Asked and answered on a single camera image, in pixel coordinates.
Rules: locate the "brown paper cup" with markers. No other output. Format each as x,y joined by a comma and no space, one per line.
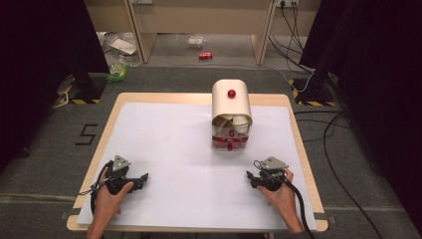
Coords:
221,120

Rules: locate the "white roll-top storage box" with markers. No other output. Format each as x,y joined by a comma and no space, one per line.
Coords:
230,104

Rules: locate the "clear drawer with red knob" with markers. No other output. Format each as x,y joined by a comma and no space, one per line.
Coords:
231,133

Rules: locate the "green snack bag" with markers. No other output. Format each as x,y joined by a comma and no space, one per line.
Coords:
117,71

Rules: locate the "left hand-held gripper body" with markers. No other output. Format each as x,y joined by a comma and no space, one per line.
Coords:
120,174

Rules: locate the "black curtain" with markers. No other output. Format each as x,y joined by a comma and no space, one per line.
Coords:
40,66
378,83

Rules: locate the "white paper cup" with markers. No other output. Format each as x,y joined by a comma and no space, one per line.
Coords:
241,122

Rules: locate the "person's left hand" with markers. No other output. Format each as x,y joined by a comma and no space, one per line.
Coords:
107,205

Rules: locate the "black stand base striped tape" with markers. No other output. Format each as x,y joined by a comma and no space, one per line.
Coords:
84,88
310,94

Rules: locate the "white paper sheet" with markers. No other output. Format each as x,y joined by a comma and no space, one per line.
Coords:
172,166

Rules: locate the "white wall socket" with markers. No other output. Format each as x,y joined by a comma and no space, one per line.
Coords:
287,2

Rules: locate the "red snack packets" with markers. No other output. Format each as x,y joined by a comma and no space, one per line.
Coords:
229,143

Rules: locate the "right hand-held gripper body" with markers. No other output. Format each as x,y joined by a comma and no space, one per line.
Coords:
272,179

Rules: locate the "white power strip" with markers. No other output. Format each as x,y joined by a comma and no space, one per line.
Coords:
196,41

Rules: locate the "light wooden desk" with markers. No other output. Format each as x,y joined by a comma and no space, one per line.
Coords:
205,16

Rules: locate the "red drink can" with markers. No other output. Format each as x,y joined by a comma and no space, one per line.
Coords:
205,55

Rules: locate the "row of red packets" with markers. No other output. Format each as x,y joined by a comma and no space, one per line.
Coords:
237,141

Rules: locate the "person's right hand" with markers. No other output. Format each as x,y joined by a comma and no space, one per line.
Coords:
283,200

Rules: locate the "clear plastic bag with papers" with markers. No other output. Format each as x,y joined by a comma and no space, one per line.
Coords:
121,46

